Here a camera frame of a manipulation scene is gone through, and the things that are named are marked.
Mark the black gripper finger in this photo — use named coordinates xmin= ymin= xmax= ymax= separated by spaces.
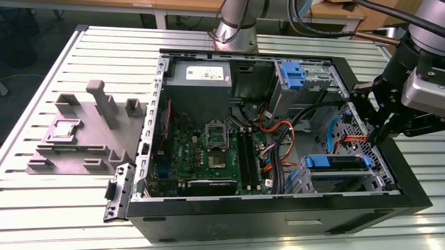
xmin=375 ymin=113 xmax=445 ymax=146
xmin=348 ymin=83 xmax=380 ymax=146

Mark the orange red yellow power wire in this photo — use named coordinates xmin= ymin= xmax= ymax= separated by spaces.
xmin=335 ymin=134 xmax=374 ymax=154

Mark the light blue data wire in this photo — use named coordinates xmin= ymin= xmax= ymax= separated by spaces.
xmin=326 ymin=110 xmax=352 ymax=155

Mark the hard disk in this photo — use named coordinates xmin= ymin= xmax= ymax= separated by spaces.
xmin=284 ymin=154 xmax=372 ymax=193

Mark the metal disk bay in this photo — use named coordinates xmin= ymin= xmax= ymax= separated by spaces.
xmin=287 ymin=153 xmax=396 ymax=195

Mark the blue plastic drive latch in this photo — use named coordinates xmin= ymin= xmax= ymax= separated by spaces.
xmin=282 ymin=61 xmax=306 ymax=89

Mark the brown wooden cabinet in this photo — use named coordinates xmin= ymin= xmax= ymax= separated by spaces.
xmin=350 ymin=0 xmax=412 ymax=42

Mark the metal optical drive bay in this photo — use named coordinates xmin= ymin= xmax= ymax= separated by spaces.
xmin=268 ymin=60 xmax=350 ymax=122

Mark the black RAM slot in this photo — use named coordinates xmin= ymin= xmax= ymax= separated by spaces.
xmin=247 ymin=127 xmax=261 ymax=191
xmin=236 ymin=127 xmax=251 ymax=191

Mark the grey power supply unit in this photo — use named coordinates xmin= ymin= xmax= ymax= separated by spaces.
xmin=163 ymin=61 xmax=232 ymax=126

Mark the metal socket cover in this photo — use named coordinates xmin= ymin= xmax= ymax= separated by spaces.
xmin=203 ymin=120 xmax=231 ymax=152

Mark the CPU socket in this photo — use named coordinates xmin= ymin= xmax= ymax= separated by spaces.
xmin=207 ymin=152 xmax=233 ymax=171

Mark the black graphics card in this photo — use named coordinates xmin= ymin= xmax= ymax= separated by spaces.
xmin=176 ymin=178 xmax=239 ymax=197

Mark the green motherboard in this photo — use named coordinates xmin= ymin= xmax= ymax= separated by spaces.
xmin=148 ymin=122 xmax=275 ymax=196

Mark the black PC case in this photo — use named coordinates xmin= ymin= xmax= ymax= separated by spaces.
xmin=125 ymin=48 xmax=434 ymax=242

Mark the grey parts rack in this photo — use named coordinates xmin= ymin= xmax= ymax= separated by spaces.
xmin=25 ymin=79 xmax=148 ymax=176

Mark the green RAM stick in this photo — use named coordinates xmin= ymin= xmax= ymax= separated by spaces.
xmin=40 ymin=146 xmax=105 ymax=152

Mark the silver CPU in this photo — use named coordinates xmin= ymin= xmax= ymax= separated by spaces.
xmin=52 ymin=121 xmax=76 ymax=138

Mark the black office chair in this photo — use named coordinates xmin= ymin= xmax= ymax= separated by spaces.
xmin=0 ymin=7 xmax=40 ymax=69

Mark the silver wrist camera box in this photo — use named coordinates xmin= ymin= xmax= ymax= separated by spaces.
xmin=400 ymin=69 xmax=445 ymax=117

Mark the black cable brass end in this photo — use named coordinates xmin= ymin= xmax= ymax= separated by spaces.
xmin=286 ymin=0 xmax=400 ymax=47

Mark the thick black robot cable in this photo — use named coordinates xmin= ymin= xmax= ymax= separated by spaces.
xmin=352 ymin=0 xmax=423 ymax=29

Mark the orange yellow wire bundle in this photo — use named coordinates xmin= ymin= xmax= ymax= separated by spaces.
xmin=257 ymin=101 xmax=296 ymax=173

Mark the black cable bundle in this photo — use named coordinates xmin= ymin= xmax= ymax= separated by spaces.
xmin=269 ymin=101 xmax=348 ymax=195

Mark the metal expansion slot bracket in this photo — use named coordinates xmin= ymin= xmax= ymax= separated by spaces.
xmin=102 ymin=161 xmax=137 ymax=223

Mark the wooden desk white frame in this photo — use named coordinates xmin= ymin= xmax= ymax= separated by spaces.
xmin=0 ymin=0 xmax=367 ymax=40

